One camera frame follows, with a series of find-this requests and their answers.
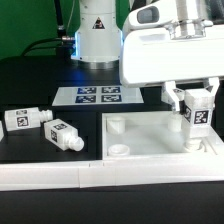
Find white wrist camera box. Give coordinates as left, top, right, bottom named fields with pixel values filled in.
left=123, top=0, right=177, bottom=33

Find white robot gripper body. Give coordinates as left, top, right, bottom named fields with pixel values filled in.
left=119, top=25, right=224, bottom=87

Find white square tabletop part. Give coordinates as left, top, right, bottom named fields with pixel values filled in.
left=102, top=111, right=224, bottom=159

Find black cables behind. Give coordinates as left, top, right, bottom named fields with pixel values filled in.
left=20, top=0, right=78, bottom=57

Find white U-shaped fence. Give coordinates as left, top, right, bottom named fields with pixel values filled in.
left=0, top=112, right=224, bottom=193

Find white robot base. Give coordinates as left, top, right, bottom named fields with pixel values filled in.
left=71, top=0, right=122, bottom=69

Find white sheet with markers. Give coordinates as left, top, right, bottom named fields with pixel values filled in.
left=52, top=85, right=143, bottom=106

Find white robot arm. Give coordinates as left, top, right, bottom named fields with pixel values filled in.
left=119, top=0, right=224, bottom=111

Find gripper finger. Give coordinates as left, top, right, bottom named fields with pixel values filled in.
left=204, top=77, right=220, bottom=96
left=163, top=81, right=184, bottom=113

